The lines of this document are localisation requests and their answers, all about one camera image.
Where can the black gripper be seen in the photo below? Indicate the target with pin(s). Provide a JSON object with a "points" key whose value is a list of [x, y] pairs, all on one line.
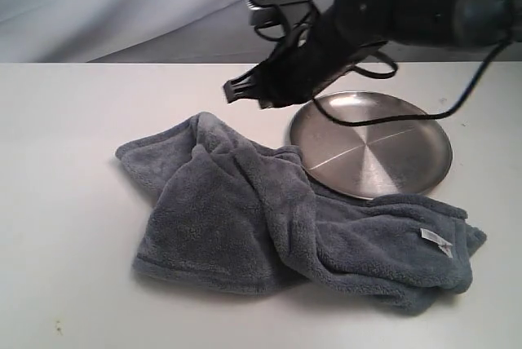
{"points": [[294, 76]]}

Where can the blue-grey fleece towel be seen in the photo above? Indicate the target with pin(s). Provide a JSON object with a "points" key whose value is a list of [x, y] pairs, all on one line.
{"points": [[238, 217]]}

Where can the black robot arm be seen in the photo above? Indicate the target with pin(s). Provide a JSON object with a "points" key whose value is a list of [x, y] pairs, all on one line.
{"points": [[368, 25]]}

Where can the round stainless steel plate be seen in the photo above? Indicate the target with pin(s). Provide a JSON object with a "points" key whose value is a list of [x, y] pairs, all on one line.
{"points": [[365, 162]]}

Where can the grey backdrop cloth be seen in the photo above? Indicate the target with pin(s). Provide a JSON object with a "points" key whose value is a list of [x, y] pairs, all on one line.
{"points": [[130, 31]]}

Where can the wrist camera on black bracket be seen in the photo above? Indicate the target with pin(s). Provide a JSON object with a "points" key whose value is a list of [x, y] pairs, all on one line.
{"points": [[276, 20]]}

